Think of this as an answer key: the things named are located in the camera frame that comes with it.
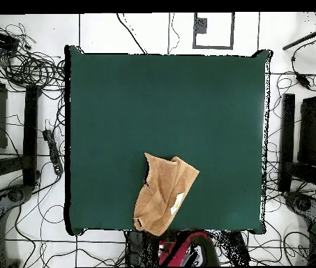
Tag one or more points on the tan terry towel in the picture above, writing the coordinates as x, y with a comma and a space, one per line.
160, 192

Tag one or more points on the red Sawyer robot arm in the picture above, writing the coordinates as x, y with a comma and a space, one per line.
185, 248

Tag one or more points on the dark green table cloth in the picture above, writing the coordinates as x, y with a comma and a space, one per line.
118, 111

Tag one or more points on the black power strip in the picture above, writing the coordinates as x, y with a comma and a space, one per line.
53, 150
238, 247

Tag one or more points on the dark grey square plate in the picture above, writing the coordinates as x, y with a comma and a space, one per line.
201, 25

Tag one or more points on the black power adapter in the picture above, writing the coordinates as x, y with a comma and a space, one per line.
302, 80

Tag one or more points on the black tripod pole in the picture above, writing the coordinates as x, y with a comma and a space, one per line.
302, 40

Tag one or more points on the black electronics box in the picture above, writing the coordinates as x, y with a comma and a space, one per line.
0, 40

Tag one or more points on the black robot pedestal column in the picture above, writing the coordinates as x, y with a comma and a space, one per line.
141, 248

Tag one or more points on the grey square floor frame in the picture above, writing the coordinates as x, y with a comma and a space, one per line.
194, 42

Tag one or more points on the black metal frame stand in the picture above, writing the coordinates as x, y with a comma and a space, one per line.
287, 139
30, 134

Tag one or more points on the grey pedestal leg with caster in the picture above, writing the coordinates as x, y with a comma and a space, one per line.
15, 195
304, 203

